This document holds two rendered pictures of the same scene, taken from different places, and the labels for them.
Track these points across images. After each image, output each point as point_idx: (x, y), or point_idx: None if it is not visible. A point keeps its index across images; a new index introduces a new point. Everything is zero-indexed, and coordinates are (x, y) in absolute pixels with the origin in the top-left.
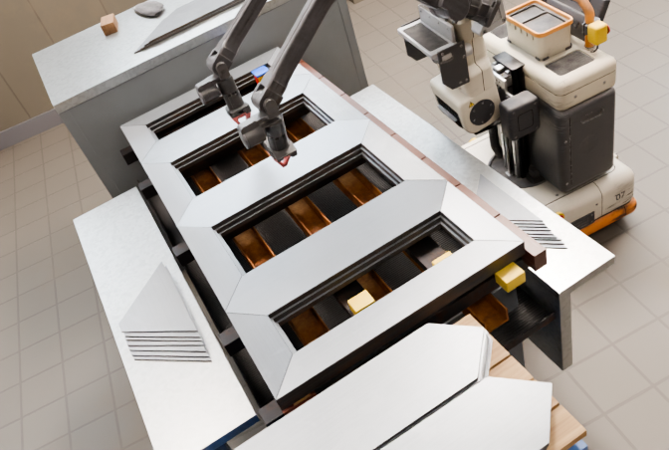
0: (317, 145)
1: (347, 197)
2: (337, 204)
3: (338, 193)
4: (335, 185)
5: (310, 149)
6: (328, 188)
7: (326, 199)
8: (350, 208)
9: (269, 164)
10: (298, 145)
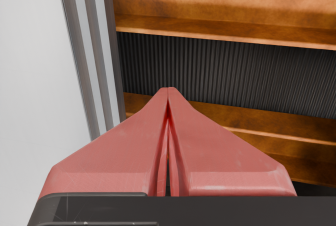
0: (32, 172)
1: (155, 77)
2: (151, 55)
3: (177, 73)
4: (203, 83)
5: (24, 153)
6: (208, 68)
7: (182, 47)
8: (124, 64)
9: (14, 16)
10: (68, 146)
